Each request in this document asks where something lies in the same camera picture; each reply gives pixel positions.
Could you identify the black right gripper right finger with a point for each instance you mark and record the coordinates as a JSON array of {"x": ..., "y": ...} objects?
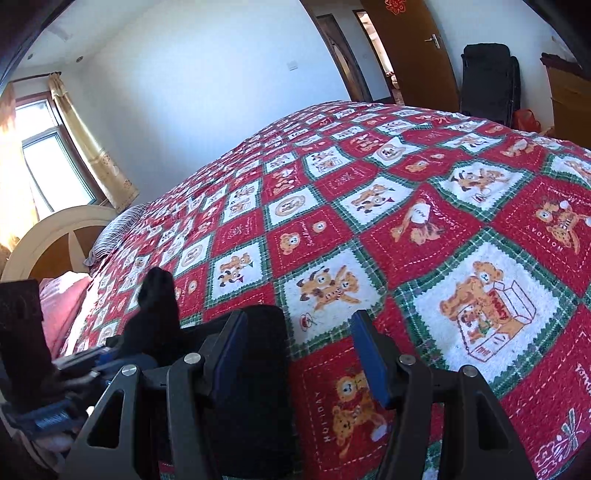
[{"x": 479, "y": 440}]

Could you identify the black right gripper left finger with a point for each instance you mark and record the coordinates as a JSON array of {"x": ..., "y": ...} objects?
[{"x": 116, "y": 442}]

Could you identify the black pants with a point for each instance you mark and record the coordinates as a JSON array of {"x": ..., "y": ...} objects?
[{"x": 248, "y": 413}]

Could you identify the pink pillow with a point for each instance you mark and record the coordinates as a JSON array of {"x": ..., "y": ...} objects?
[{"x": 61, "y": 299}]

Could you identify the cream wooden headboard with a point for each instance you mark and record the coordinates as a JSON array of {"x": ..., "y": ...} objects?
[{"x": 58, "y": 244}]

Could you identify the striped grey pillow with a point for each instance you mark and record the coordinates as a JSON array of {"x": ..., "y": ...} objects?
[{"x": 113, "y": 234}]

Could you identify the red patchwork cartoon bedspread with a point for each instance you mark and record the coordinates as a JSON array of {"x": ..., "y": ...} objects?
[{"x": 467, "y": 242}]

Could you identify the beige patterned curtain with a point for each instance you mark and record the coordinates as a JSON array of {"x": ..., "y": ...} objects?
[{"x": 114, "y": 184}]

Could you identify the red plastic bag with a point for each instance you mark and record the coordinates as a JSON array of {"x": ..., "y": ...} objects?
[{"x": 525, "y": 120}]

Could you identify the black folding chair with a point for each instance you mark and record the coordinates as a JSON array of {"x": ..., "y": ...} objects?
[{"x": 491, "y": 84}]

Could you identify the brown wooden cabinet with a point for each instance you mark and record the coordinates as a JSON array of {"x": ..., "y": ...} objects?
[{"x": 571, "y": 96}]

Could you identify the brown wooden door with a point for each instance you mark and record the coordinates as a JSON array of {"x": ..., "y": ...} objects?
[{"x": 417, "y": 54}]

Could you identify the red door decoration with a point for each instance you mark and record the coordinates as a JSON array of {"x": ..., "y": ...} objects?
[{"x": 396, "y": 6}]

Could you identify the window with dark frame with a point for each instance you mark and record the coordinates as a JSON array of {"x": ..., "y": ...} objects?
[{"x": 60, "y": 177}]

